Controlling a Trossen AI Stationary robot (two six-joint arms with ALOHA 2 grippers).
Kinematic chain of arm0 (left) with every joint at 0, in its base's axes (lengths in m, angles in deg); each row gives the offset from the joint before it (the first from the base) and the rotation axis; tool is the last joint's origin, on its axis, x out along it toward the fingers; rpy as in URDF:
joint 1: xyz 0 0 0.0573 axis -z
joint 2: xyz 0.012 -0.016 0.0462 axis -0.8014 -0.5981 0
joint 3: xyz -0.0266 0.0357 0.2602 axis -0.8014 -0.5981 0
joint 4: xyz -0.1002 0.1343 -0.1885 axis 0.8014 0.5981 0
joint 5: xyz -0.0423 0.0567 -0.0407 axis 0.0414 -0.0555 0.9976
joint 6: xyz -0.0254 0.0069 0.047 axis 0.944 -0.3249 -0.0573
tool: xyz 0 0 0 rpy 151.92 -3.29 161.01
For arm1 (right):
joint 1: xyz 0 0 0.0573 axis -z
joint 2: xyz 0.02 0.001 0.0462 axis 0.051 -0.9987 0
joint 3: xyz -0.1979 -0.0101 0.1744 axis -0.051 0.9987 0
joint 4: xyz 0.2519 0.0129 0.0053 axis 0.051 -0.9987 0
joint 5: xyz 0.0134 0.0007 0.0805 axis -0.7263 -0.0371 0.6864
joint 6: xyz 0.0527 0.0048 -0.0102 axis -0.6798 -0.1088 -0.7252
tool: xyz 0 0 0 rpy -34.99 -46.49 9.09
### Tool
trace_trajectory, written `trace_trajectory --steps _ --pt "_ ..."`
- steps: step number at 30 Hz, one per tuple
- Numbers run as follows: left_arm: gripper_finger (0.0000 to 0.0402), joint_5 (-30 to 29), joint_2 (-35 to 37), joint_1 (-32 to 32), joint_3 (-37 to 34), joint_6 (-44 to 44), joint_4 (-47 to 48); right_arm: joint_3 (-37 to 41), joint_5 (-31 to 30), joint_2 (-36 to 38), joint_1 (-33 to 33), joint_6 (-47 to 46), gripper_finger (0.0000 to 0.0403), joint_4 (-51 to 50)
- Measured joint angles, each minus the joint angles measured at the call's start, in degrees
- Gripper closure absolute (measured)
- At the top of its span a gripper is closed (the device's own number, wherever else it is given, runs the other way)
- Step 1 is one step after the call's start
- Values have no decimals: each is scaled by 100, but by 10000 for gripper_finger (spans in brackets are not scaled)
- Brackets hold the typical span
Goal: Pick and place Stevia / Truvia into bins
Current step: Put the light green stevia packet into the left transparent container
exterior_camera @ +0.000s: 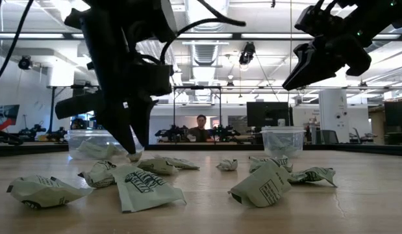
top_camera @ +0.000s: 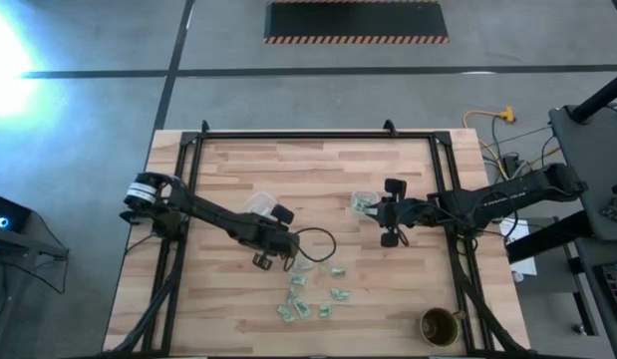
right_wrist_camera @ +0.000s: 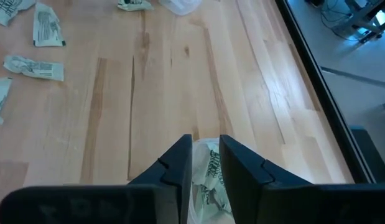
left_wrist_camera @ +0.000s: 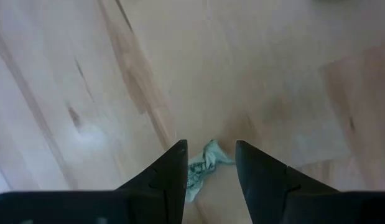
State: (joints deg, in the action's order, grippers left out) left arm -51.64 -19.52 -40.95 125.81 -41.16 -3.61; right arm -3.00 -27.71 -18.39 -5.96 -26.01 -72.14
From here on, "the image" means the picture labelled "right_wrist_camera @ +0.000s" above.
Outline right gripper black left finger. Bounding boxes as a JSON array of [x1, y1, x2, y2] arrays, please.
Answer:
[[0, 134, 193, 224]]

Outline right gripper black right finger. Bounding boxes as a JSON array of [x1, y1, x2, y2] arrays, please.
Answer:
[[219, 134, 385, 224]]

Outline small clear plastic container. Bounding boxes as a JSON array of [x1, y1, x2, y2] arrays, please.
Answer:
[[186, 138, 237, 224]]

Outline wide clear plastic container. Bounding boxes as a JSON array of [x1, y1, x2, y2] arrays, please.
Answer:
[[157, 0, 203, 17]]

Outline grey stand with blue light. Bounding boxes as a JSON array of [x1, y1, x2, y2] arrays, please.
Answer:
[[304, 0, 385, 44]]

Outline black metal table frame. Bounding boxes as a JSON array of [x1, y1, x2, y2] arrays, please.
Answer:
[[274, 0, 377, 185]]

